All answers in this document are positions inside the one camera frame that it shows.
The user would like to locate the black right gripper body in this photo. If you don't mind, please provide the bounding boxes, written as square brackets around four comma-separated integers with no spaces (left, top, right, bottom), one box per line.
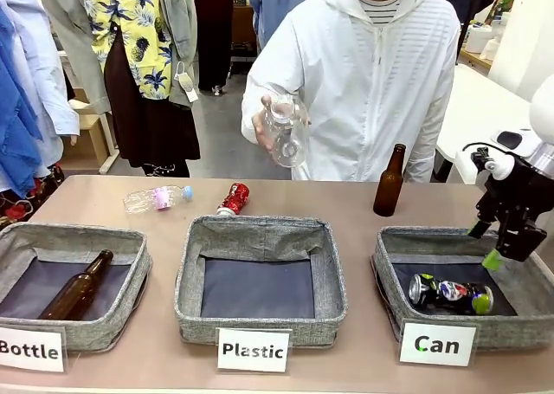
[470,146,554,263]

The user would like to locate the brown glass beer bottle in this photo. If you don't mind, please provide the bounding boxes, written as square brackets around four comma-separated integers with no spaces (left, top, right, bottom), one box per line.
[372,143,409,218]

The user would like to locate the clear crushed plastic bottle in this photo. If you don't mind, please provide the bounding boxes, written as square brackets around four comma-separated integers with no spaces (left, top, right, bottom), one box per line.
[258,83,312,169]

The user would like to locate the crushed red soda can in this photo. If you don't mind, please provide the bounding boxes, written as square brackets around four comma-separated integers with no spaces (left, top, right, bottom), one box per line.
[216,181,252,217]

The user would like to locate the plastic bottle pink label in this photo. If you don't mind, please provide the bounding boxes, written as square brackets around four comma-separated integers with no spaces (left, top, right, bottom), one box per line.
[122,184,194,216]

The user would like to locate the person left forearm white sleeve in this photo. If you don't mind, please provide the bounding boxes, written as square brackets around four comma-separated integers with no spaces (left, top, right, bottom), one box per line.
[405,86,456,184]

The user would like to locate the person right forearm white sleeve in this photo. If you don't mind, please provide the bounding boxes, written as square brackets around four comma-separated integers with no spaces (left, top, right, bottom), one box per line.
[241,77,304,146]

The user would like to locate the grey fabric basket can label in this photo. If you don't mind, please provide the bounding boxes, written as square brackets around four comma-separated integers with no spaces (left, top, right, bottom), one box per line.
[370,225,554,352]

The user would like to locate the crushed dark pepsi can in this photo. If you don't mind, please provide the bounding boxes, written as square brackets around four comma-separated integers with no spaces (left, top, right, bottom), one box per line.
[408,273,495,317]

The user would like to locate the white sign reading Can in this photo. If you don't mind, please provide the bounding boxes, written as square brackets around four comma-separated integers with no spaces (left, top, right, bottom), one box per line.
[398,321,479,368]

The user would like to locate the grey fabric basket plastic label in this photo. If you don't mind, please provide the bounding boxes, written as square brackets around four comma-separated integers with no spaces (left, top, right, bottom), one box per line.
[173,214,349,351]

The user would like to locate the grey fabric basket bottle label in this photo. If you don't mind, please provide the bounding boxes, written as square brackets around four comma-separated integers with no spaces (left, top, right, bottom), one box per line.
[0,221,153,352]

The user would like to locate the person right hand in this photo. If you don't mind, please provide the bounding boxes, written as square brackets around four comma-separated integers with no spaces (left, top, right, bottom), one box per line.
[251,94,280,153]

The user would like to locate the white background table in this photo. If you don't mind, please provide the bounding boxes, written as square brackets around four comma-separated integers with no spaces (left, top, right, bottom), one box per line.
[434,61,554,184]

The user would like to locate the white plastic containers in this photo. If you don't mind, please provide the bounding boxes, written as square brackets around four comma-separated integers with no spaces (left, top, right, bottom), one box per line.
[464,11,508,62]

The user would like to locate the person torso white hoodie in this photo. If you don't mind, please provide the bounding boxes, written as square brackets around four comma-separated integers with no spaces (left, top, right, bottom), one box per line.
[241,0,462,184]

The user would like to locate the striped undershirt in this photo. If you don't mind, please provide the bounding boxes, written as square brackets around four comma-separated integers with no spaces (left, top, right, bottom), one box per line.
[353,0,407,26]

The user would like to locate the white sign reading Plastic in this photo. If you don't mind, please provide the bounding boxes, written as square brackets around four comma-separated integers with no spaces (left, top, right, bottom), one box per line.
[216,327,293,375]

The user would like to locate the white face mask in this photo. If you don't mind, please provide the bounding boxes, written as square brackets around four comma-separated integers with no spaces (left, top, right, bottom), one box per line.
[173,60,200,106]

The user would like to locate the dark brown skirt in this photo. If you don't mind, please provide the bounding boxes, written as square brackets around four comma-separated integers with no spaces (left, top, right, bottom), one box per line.
[103,33,202,172]

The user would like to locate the wooden side cabinet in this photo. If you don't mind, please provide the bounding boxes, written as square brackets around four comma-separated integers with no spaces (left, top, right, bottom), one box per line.
[68,87,121,175]

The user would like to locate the yellow pineapple print shirt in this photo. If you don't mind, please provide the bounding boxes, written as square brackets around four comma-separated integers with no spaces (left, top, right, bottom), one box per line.
[81,0,175,101]

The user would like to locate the brown glass bottle slim neck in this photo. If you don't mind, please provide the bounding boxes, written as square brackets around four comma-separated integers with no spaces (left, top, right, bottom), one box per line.
[37,249,115,321]

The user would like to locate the grey hanging coat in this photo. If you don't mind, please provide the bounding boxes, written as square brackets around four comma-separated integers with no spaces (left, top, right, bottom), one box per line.
[40,0,201,114]

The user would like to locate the red floral dark fabric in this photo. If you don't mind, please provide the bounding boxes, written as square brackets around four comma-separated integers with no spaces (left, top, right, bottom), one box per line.
[0,163,67,231]

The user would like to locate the pale blue hanging shirt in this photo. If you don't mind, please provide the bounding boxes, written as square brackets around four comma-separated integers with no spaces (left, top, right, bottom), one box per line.
[0,0,81,179]

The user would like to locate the white sign reading Bottle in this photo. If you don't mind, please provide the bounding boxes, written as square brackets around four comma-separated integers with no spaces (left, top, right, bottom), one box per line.
[0,326,68,374]

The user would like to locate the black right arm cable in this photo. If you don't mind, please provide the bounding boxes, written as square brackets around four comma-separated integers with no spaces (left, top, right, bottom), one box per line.
[461,140,499,153]

